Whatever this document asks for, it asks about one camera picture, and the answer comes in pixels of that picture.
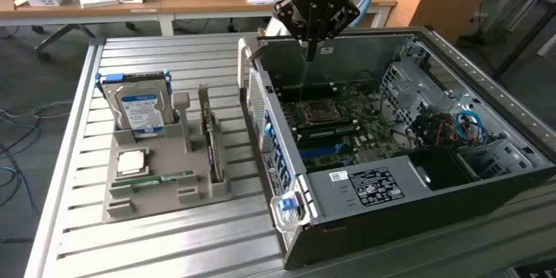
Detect grey desk leg with casters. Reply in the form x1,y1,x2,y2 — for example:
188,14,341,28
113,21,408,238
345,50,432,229
33,23,96,61

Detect silver perforated drive cage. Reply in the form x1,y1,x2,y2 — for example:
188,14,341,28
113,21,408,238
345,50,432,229
380,59,442,135

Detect dark RAM module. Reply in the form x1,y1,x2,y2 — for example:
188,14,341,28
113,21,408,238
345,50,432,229
294,121,360,144

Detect silver CPU chip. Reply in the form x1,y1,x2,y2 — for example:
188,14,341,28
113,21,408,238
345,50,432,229
116,150,146,175

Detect wooden desk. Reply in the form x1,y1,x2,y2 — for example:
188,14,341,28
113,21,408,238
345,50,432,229
0,0,398,36

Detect black wire bundle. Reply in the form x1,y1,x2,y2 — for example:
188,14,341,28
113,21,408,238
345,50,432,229
408,113,440,147

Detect silver disk bay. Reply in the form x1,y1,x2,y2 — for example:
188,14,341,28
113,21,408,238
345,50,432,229
454,139,537,183

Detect white floor cable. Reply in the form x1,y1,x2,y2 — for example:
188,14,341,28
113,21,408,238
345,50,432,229
0,100,73,120

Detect grey parts rack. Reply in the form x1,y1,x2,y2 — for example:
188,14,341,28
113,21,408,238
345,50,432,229
98,90,233,223

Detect blue case latch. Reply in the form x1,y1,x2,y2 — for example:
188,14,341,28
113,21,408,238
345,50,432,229
277,195,297,213

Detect black graphics card silver bracket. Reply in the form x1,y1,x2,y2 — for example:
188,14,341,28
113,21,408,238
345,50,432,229
197,84,228,184

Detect hard disk in blue caddy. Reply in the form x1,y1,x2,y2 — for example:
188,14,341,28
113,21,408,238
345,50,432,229
93,68,180,139

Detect blue wire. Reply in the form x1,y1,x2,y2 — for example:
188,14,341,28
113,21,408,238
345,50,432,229
453,110,488,145

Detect blue expansion slot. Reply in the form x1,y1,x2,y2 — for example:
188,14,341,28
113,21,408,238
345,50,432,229
298,143,346,159

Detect CPU socket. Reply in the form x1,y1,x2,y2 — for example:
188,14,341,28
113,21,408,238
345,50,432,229
300,100,340,124

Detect black keyboard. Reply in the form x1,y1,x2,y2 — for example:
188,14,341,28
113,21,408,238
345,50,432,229
506,262,556,278

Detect blue floor cable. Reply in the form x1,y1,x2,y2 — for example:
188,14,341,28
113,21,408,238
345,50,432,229
0,111,42,243

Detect green motherboard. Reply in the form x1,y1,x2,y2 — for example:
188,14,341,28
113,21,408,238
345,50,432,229
277,81,413,174

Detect red orange wires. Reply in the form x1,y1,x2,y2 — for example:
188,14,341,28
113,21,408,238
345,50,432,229
436,118,461,145

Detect grey power supply with label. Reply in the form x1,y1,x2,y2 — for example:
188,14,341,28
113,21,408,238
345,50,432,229
298,156,434,223

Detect black open PC case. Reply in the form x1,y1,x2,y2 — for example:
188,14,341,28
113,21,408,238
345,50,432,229
236,25,556,271

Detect green RAM stick white label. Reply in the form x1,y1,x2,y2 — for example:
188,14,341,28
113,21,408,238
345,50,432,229
110,170,194,188

